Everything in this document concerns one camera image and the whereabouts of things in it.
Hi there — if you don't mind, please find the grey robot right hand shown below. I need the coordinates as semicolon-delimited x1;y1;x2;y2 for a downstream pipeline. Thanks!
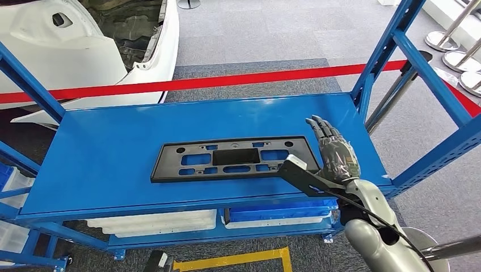
305;115;361;185

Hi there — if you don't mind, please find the black plastic panel part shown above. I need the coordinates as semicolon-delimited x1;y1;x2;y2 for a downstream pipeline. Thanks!
150;135;320;184

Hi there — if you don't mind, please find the blue metal shelf rack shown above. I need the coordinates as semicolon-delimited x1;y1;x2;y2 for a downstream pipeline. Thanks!
0;0;481;262
0;141;72;272

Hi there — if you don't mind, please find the blue plastic bin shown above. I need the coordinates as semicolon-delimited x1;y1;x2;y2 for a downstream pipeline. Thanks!
225;199;339;223
0;163;15;192

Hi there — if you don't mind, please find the red barrier belt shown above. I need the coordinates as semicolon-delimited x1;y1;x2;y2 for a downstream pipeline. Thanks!
0;59;408;105
445;80;481;117

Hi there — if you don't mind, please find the yellow floor tape square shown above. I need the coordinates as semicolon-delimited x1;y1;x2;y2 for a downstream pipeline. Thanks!
172;246;293;272

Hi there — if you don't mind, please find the white car body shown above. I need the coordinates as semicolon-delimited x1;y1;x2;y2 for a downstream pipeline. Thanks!
0;0;180;132

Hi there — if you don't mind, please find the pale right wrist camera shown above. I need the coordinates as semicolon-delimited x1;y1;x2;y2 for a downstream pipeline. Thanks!
284;154;309;172

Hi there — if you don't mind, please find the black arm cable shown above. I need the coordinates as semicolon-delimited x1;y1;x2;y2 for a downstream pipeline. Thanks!
323;189;427;272

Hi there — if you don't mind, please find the black left camera bracket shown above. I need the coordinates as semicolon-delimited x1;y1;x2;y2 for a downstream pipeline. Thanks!
142;250;174;272

